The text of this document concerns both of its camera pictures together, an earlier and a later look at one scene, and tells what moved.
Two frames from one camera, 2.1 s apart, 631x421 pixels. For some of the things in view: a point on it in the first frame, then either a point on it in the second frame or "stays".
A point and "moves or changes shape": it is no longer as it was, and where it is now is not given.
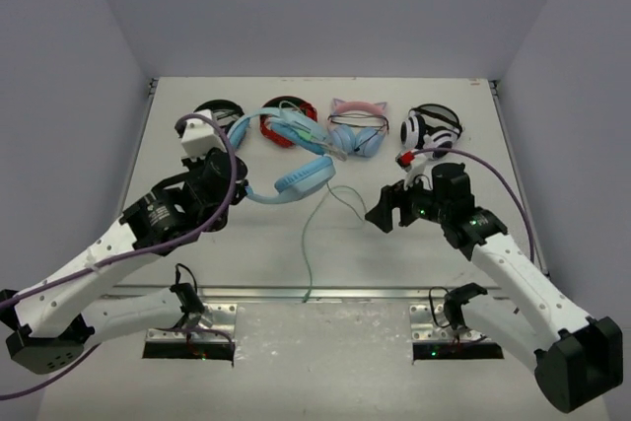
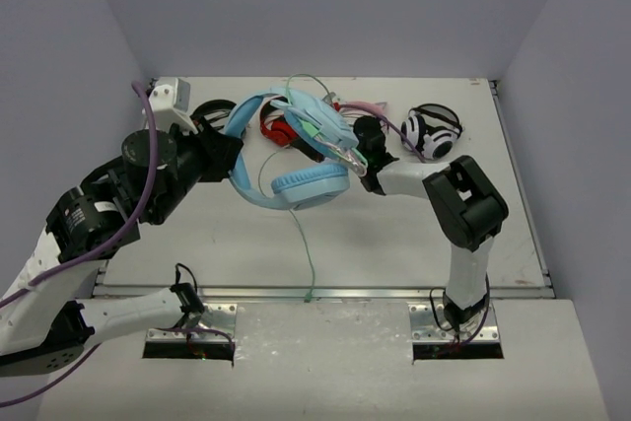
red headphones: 285,102 -> 274,123
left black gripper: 235,179 -> 220,156
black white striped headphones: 431,126 stays
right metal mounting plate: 430,323 stays
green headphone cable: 311,137 -> 309,128
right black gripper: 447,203 -> 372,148
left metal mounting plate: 216,322 stays
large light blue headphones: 299,177 moves or changes shape
